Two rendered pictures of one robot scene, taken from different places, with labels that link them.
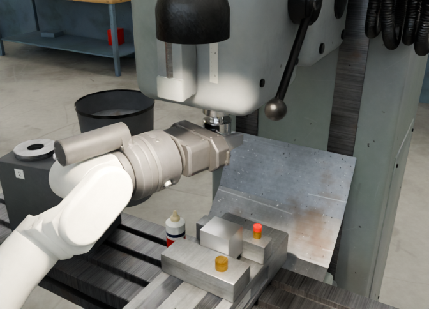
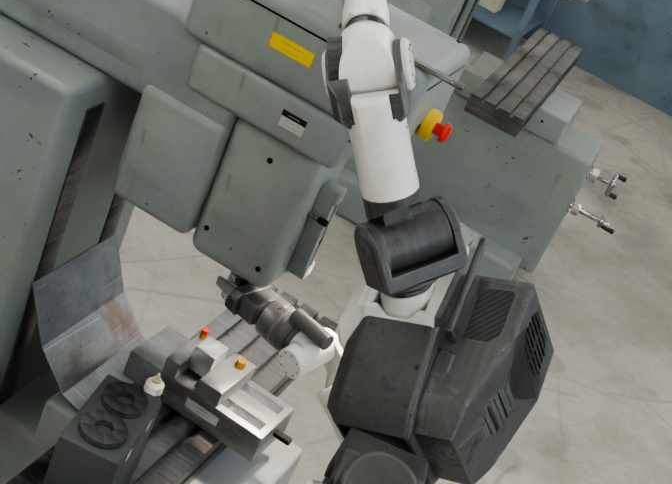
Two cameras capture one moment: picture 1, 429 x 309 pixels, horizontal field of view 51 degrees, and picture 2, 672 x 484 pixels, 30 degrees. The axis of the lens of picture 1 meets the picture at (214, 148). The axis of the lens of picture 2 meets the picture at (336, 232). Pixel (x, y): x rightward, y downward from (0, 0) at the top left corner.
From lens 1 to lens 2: 268 cm
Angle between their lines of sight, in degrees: 91
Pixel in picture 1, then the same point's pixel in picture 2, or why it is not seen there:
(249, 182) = (62, 319)
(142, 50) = (282, 259)
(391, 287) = not seen: outside the picture
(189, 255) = (225, 378)
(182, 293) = (241, 401)
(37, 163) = (130, 431)
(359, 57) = not seen: hidden behind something
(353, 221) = not seen: hidden behind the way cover
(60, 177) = (314, 360)
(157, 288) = (236, 413)
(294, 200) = (95, 304)
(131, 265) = (158, 445)
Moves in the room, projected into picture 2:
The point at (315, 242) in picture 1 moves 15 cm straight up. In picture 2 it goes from (125, 324) to (143, 273)
